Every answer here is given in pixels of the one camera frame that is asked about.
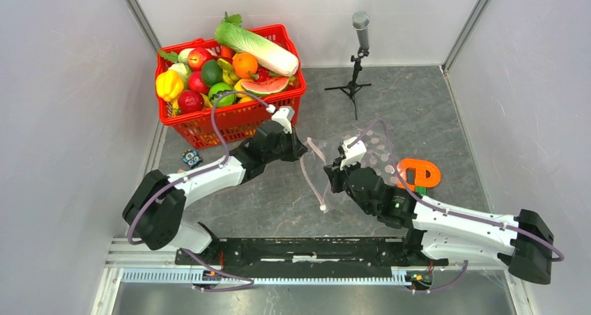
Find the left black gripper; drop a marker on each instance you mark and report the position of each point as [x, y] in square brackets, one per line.
[297, 148]

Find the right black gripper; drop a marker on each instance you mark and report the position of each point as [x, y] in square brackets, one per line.
[335, 174]

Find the clear zip top bag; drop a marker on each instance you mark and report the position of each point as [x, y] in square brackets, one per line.
[322, 153]

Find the toy napa cabbage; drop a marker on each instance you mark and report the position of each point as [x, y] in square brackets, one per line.
[269, 54]

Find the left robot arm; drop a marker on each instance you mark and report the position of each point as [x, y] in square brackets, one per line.
[155, 211]

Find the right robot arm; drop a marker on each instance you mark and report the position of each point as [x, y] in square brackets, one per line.
[442, 232]

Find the orange plastic tape dispenser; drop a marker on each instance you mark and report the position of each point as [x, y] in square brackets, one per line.
[419, 175]

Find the red plastic basket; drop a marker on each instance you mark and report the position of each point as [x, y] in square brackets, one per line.
[235, 122]

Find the toy watermelon slice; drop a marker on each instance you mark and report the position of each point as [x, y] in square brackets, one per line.
[268, 87]

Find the black tripod stand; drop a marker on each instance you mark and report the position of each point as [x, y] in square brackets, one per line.
[352, 87]

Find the small round toy watermelon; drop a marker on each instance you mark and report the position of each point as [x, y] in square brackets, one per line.
[217, 95]

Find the toy orange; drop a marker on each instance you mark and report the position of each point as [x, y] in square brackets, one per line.
[245, 65]

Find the dark green toy avocado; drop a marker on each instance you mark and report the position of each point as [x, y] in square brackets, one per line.
[211, 73]

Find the red toy apple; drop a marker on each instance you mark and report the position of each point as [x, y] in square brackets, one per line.
[197, 57]

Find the grey microphone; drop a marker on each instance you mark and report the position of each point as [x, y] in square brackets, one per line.
[360, 22]

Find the yellow toy bell pepper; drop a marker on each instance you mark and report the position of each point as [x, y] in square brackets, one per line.
[169, 85]

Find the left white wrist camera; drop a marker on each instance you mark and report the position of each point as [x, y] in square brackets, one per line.
[284, 115]

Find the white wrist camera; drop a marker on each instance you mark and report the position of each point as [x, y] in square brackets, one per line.
[284, 115]
[353, 150]

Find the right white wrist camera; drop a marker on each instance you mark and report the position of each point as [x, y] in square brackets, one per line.
[353, 150]

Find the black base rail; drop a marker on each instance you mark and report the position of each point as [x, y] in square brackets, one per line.
[332, 257]

